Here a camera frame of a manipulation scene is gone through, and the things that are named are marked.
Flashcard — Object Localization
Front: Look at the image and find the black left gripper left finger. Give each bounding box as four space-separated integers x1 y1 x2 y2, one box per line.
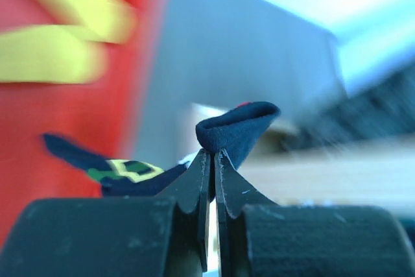
1 151 211 277

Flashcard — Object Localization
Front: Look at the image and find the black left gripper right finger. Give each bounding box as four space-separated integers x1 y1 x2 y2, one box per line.
212 151 414 276

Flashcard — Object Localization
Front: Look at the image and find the navy sock green stripe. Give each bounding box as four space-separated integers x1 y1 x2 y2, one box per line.
42 101 280 197

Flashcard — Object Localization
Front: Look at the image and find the yellow sock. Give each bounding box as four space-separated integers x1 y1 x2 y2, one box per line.
0 0 137 44
1 25 107 84

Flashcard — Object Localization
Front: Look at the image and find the wooden hanging rack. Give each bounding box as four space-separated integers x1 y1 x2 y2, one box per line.
239 119 414 216

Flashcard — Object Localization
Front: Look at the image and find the dark patterned cloth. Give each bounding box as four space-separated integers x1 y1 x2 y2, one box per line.
292 66 414 149

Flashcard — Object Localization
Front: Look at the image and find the red plastic tray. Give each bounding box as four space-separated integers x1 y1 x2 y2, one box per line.
1 0 165 239

